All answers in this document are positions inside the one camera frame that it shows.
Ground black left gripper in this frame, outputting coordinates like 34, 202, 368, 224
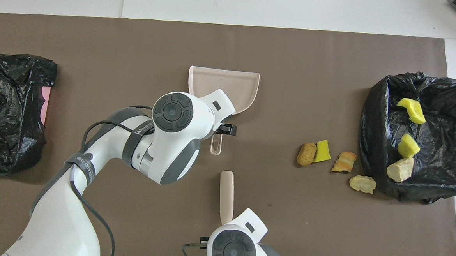
213, 123, 238, 138

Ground beige plastic dustpan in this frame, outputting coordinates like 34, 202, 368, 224
185, 65, 261, 157

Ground beige hand brush black bristles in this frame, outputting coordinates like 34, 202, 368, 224
218, 171, 236, 225

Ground brown oval bread roll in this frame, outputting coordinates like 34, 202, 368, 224
296, 142, 318, 167

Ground small yellow sponge wedge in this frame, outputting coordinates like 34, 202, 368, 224
315, 139, 332, 164

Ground orange striped croissant piece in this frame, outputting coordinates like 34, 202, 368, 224
331, 151, 357, 174

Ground pale bread piece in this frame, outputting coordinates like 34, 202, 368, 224
349, 174, 377, 195

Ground yellow sponge with green side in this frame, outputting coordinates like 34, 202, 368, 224
397, 133, 422, 159

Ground notched yellow sponge piece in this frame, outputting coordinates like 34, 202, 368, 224
396, 97, 427, 125

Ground pink bin under bag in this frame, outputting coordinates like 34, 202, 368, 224
40, 86, 52, 125

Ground black plastic trash bag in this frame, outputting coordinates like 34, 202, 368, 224
356, 69, 456, 206
0, 53, 58, 178

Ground brown table mat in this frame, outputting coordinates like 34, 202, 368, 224
0, 12, 456, 256

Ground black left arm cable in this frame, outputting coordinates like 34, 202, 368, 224
67, 102, 156, 256

